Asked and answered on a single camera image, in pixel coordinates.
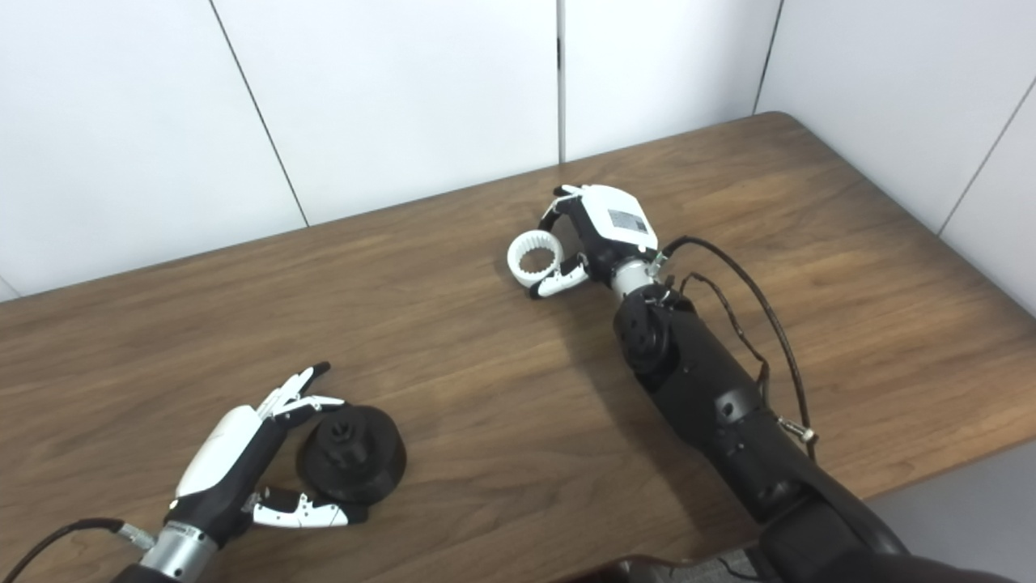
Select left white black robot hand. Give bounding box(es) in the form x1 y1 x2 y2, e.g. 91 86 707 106
164 362 369 547

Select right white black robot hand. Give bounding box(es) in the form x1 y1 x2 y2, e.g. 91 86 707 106
529 185 660 300

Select white toothed plastic ring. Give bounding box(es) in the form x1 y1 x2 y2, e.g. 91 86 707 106
507 231 565 286

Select round black plastic part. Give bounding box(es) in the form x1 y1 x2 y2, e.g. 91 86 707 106
298 406 407 505

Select thin left arm wires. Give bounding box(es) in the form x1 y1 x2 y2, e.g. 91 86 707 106
678 273 770 406

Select thick black right wrist cable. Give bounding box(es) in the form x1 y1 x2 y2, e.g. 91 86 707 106
660 236 818 462

